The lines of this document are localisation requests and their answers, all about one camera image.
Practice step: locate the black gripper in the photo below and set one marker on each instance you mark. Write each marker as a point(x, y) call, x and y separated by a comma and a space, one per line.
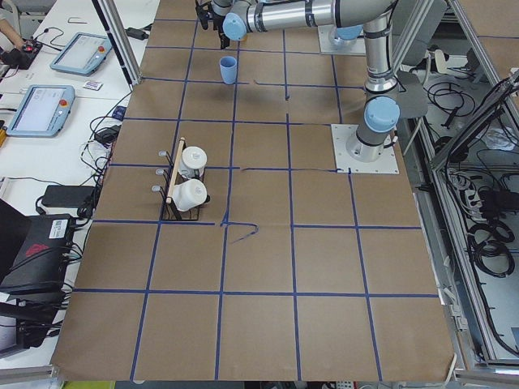
point(221, 25)

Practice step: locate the light blue plastic cup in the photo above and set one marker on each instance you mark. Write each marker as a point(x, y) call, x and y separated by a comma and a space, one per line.
point(229, 69)

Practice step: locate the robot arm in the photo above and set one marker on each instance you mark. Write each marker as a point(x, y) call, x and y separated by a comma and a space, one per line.
point(233, 20)

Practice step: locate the wooden rack rod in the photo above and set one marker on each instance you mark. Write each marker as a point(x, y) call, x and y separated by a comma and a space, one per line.
point(174, 172)

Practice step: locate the left white mug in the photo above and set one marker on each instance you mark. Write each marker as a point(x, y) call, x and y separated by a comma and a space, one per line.
point(192, 163)

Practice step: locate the white mug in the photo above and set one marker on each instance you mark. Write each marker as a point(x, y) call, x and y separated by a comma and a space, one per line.
point(190, 194)
point(192, 163)

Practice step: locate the upper teach pendant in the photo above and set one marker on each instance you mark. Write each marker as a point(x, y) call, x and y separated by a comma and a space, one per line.
point(84, 53)

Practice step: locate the teach pendant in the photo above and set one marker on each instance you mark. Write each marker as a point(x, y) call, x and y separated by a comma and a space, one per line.
point(84, 53)
point(42, 112)

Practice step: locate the black mug rack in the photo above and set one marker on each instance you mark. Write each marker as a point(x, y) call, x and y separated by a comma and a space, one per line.
point(169, 211)

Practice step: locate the right white mug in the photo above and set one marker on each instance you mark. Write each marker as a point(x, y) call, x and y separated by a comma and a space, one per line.
point(190, 194)

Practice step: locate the lower teach pendant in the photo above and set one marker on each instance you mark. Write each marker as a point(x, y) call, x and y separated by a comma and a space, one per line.
point(42, 112)

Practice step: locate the grey office chair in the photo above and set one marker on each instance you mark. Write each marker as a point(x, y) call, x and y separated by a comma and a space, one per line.
point(412, 98)

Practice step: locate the black power adapter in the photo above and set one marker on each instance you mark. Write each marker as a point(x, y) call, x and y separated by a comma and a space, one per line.
point(66, 197)

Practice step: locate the black computer box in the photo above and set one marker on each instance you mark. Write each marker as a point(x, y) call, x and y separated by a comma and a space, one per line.
point(33, 251)

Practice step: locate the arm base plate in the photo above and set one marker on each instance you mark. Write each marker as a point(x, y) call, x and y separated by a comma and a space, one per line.
point(342, 41)
point(353, 156)

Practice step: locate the aluminium frame post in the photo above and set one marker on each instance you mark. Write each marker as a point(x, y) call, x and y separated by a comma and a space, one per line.
point(112, 23)

